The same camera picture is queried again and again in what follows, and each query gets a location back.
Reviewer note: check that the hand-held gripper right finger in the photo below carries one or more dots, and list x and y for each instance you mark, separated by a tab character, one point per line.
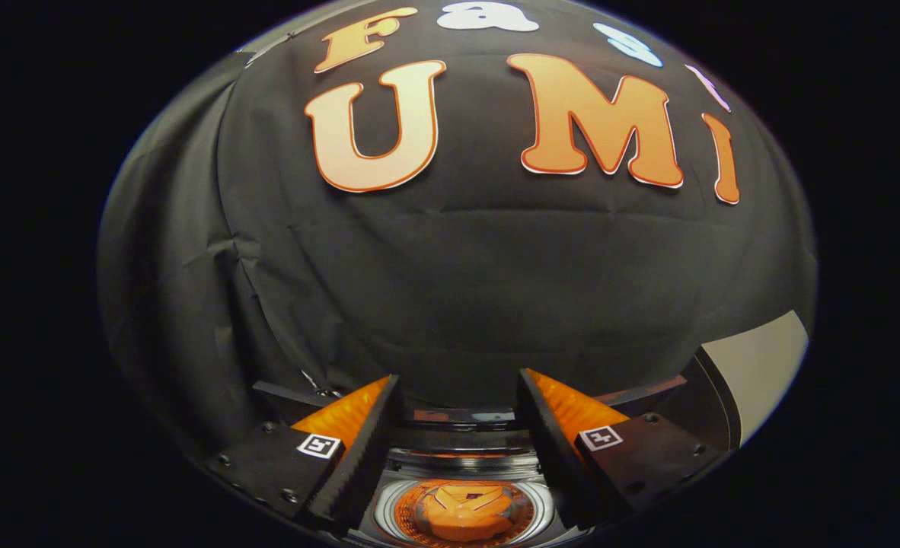
549	457

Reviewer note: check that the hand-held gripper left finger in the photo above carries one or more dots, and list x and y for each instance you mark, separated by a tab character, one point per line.
366	464

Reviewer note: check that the gray washing machine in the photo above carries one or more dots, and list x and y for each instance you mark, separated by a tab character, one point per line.
390	514

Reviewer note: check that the yellow polo shirt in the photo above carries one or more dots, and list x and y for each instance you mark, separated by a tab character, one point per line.
465	517

